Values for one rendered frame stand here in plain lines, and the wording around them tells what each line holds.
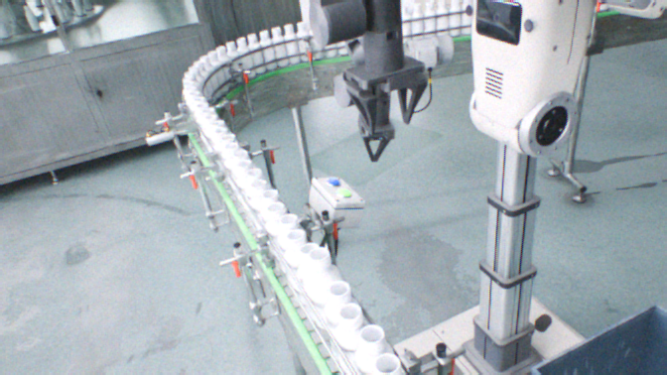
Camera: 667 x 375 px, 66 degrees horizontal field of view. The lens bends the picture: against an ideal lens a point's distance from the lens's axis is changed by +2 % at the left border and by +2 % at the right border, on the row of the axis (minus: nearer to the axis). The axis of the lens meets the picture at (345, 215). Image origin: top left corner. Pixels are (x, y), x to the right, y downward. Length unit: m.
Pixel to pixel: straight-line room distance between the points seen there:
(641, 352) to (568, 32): 0.69
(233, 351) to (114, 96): 2.33
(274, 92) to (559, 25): 1.55
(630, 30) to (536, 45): 1.86
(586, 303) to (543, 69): 1.55
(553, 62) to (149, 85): 3.33
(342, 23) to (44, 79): 3.50
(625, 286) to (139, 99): 3.35
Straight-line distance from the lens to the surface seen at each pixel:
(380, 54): 0.75
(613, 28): 2.95
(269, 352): 2.37
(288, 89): 2.48
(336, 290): 0.88
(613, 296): 2.62
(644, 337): 1.26
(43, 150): 4.26
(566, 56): 1.22
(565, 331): 2.05
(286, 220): 1.06
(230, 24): 6.13
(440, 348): 0.83
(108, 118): 4.17
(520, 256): 1.55
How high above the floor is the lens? 1.74
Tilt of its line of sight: 35 degrees down
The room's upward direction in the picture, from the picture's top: 8 degrees counter-clockwise
